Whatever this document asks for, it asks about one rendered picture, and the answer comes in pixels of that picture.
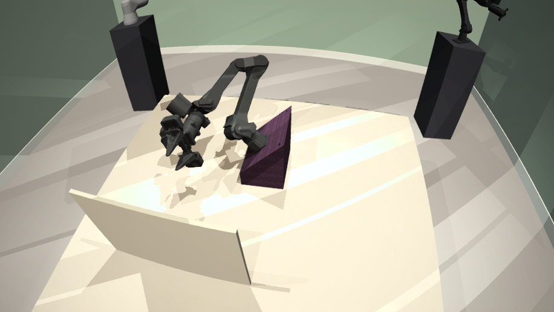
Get beige flat board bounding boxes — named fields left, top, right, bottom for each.
left=69, top=189, right=251, bottom=285

